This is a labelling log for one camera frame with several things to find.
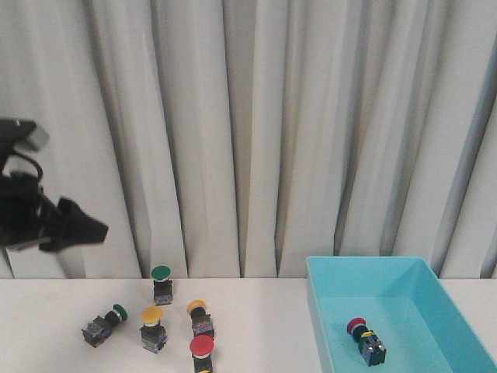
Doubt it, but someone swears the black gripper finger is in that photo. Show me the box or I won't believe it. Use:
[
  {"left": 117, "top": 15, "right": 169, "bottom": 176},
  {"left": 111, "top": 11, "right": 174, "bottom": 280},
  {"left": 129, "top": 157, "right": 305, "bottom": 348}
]
[{"left": 39, "top": 197, "right": 109, "bottom": 253}]

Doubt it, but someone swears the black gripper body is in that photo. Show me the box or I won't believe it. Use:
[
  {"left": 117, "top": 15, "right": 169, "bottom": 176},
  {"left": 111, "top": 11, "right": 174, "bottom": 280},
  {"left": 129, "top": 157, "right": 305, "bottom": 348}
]
[{"left": 1, "top": 171, "right": 58, "bottom": 251}]

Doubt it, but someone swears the yellow push button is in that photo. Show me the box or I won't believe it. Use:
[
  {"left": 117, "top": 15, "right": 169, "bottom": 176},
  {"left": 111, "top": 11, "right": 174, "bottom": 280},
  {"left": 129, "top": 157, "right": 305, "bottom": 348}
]
[
  {"left": 186, "top": 299, "right": 215, "bottom": 339},
  {"left": 140, "top": 306, "right": 167, "bottom": 354}
]

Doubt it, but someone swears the red push button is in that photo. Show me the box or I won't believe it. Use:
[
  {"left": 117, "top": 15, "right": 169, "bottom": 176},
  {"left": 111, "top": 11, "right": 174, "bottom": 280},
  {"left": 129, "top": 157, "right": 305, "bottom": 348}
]
[
  {"left": 346, "top": 317, "right": 387, "bottom": 367},
  {"left": 189, "top": 334, "right": 214, "bottom": 373}
]

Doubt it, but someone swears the light blue plastic box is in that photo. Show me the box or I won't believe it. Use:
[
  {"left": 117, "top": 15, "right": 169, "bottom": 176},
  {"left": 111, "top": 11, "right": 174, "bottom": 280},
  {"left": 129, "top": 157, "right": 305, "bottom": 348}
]
[{"left": 306, "top": 256, "right": 496, "bottom": 372}]

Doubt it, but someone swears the lying green push button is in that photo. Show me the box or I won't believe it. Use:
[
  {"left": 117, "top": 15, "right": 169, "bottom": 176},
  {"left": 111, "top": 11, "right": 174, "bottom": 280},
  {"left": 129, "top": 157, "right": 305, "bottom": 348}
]
[{"left": 82, "top": 304, "right": 128, "bottom": 348}]

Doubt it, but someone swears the upright green push button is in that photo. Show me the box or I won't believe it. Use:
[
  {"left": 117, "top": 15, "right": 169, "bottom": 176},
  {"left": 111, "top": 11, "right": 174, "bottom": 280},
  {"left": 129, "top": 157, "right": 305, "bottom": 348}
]
[{"left": 151, "top": 265, "right": 173, "bottom": 305}]

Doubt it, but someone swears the lying yellow push button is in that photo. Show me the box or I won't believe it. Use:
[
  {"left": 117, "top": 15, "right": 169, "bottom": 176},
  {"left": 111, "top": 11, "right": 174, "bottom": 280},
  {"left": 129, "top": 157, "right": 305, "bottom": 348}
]
[{"left": 186, "top": 299, "right": 215, "bottom": 339}]

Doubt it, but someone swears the grey pleated curtain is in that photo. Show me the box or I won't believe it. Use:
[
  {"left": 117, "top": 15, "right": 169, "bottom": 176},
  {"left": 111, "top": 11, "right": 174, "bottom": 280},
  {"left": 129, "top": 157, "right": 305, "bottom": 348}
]
[{"left": 1, "top": 1, "right": 496, "bottom": 279}]

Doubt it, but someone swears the black camera cable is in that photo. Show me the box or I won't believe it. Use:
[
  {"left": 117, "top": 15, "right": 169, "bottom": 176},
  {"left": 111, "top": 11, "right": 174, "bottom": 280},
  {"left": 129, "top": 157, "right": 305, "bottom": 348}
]
[{"left": 2, "top": 149, "right": 43, "bottom": 183}]

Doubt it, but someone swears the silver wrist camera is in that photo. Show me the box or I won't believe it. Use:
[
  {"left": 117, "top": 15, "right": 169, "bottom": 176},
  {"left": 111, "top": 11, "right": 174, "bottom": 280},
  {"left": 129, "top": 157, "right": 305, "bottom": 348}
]
[{"left": 1, "top": 117, "right": 50, "bottom": 152}]

